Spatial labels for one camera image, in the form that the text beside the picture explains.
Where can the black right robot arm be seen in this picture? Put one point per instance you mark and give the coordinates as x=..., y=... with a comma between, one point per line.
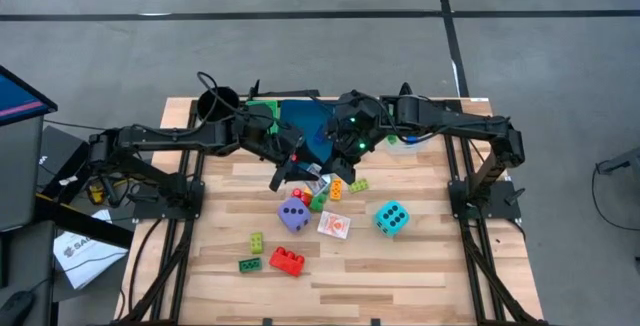
x=450, y=116

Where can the grey cabinet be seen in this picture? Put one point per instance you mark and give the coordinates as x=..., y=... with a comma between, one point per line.
x=20, y=176

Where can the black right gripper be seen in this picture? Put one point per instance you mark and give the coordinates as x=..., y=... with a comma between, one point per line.
x=355, y=151

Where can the black round bucket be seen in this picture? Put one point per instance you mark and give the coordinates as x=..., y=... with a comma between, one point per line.
x=225, y=101

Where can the yellow black tool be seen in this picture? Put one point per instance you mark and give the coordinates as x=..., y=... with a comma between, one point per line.
x=96, y=196

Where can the green plastic basket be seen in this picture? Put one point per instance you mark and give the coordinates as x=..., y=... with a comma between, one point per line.
x=265, y=106

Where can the black computer mouse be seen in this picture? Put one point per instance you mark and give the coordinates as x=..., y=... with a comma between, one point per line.
x=15, y=308

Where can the black controller box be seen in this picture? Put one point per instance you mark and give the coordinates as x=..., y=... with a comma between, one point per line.
x=55, y=146

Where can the black diagonal beam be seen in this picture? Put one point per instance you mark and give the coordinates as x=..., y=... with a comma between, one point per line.
x=95, y=228

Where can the orange white playing card box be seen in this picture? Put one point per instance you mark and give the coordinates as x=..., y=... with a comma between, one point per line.
x=334, y=224

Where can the orange toy brick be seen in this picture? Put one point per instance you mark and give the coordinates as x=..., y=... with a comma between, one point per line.
x=336, y=190

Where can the white printed paper sheet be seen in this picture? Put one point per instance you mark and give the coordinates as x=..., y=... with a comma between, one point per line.
x=85, y=261

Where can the computer monitor blue screen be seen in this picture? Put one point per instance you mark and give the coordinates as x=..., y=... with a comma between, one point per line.
x=20, y=98

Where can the lime green brick plate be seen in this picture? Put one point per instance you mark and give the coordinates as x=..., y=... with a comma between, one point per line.
x=359, y=185

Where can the dark grey desk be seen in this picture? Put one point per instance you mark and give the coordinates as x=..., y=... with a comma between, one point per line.
x=30, y=261

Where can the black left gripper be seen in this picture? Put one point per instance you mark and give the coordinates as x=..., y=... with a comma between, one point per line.
x=286, y=146

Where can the small red toy block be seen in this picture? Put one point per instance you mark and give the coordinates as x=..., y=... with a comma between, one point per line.
x=299, y=194

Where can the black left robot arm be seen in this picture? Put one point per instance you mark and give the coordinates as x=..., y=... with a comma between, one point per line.
x=165, y=136

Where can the lime green toy brick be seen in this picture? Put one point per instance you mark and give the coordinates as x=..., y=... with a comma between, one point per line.
x=256, y=242

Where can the large red toy block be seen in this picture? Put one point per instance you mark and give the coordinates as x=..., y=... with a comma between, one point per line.
x=287, y=262

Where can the dark stand leg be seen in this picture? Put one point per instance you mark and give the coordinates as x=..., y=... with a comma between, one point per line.
x=627, y=160

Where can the long green toy block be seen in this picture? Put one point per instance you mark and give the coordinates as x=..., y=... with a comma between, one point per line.
x=318, y=203

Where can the teal foam die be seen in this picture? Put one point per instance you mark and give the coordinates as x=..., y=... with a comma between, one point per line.
x=391, y=228

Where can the yellow toy block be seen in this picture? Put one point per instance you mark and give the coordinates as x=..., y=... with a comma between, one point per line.
x=308, y=197

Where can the long blue toy brick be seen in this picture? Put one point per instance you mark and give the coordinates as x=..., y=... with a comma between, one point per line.
x=320, y=136

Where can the clear plastic container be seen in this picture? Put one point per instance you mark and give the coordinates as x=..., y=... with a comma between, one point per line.
x=420, y=148

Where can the large teal plastic bin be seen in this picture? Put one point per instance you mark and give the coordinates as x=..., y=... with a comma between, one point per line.
x=305, y=121

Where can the dark green toy brick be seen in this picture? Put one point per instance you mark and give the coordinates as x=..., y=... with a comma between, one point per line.
x=250, y=265

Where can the purple foam die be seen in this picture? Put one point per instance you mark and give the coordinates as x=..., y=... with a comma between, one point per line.
x=294, y=223

